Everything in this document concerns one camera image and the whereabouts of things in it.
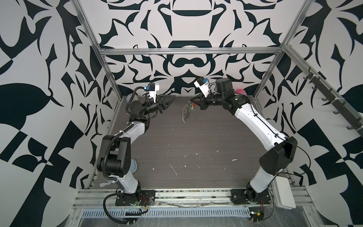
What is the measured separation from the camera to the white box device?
70 centimetres

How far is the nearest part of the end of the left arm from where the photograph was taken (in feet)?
2.26

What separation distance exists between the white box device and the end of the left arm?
71cm
